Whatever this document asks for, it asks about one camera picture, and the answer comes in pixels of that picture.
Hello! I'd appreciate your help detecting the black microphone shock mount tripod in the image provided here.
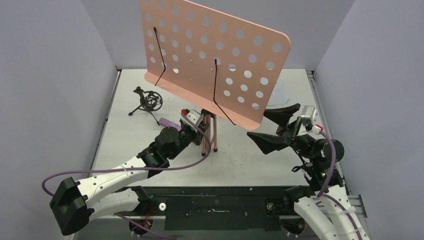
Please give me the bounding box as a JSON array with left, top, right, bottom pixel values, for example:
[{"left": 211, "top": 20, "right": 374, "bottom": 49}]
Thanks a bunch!
[{"left": 128, "top": 86, "right": 164, "bottom": 126}]

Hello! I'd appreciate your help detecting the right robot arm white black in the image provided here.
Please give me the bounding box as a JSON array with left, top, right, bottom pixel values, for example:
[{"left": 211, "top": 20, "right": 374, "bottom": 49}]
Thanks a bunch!
[{"left": 247, "top": 103, "right": 369, "bottom": 240}]

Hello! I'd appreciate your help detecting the wrist camera silver box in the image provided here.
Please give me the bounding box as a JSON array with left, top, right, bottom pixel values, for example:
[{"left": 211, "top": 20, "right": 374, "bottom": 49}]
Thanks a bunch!
[
  {"left": 298, "top": 105, "right": 324, "bottom": 135},
  {"left": 180, "top": 109, "right": 203, "bottom": 126}
]

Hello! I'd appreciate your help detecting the purple glitter microphone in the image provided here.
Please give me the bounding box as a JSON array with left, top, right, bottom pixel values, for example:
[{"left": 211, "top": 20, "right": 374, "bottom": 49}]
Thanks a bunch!
[{"left": 158, "top": 117, "right": 181, "bottom": 131}]

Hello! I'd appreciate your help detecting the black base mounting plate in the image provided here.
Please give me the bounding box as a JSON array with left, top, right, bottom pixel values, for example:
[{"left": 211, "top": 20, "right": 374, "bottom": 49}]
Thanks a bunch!
[{"left": 115, "top": 186, "right": 319, "bottom": 232}]

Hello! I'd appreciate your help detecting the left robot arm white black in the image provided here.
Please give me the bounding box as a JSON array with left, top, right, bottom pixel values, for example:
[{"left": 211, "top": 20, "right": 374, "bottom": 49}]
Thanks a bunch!
[{"left": 41, "top": 116, "right": 211, "bottom": 236}]

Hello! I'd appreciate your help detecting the pink perforated music stand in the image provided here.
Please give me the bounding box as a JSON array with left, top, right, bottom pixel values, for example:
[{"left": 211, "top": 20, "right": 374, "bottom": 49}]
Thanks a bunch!
[{"left": 139, "top": 0, "right": 292, "bottom": 157}]

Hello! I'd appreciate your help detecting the white sheet music paper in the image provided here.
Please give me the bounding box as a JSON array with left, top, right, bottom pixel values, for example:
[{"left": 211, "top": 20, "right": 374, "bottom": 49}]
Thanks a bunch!
[{"left": 267, "top": 77, "right": 289, "bottom": 106}]

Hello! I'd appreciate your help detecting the left wrist camera silver box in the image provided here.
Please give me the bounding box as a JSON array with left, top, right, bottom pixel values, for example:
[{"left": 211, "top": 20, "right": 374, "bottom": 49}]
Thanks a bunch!
[{"left": 180, "top": 109, "right": 203, "bottom": 126}]

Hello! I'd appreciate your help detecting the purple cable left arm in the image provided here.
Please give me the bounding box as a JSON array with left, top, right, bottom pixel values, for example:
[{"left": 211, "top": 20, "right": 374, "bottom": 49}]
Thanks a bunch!
[{"left": 41, "top": 114, "right": 213, "bottom": 197}]

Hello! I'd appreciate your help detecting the right wrist camera silver box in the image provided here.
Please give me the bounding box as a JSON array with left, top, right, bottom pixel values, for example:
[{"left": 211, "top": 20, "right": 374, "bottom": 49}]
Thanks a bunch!
[{"left": 298, "top": 105, "right": 324, "bottom": 135}]

